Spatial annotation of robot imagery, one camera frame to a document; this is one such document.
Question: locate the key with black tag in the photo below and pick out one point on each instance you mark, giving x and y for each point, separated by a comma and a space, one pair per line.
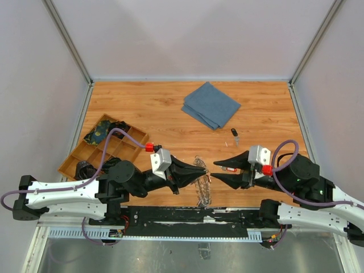
235, 135

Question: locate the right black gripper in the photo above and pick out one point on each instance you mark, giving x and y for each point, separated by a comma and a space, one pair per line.
243, 180

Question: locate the wooden compartment tray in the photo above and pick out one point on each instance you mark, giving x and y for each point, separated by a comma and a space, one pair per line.
124, 149

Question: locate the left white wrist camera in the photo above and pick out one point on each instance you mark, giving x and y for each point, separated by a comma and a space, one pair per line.
160, 162

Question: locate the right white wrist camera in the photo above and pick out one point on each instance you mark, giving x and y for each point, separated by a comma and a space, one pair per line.
259, 158

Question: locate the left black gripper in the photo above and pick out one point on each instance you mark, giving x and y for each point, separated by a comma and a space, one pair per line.
181, 174

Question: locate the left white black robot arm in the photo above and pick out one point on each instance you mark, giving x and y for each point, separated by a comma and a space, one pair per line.
101, 198

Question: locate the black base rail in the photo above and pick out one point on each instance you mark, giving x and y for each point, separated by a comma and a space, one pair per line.
187, 222

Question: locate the dark bundle in tray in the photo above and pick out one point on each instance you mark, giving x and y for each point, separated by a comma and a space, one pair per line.
110, 163
84, 170

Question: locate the black bundle in tray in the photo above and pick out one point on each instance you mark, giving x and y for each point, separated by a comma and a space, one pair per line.
119, 125

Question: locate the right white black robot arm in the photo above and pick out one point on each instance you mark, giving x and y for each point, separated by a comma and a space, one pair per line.
318, 202

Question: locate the blue yellow patterned cloth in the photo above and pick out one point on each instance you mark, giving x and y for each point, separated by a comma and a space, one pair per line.
98, 134

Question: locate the folded blue cloth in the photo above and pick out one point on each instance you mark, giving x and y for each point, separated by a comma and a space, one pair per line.
210, 106

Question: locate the metal disc with keyrings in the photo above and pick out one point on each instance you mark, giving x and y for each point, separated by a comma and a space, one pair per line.
203, 189

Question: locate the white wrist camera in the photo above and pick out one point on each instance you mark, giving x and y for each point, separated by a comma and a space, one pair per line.
160, 162
259, 158

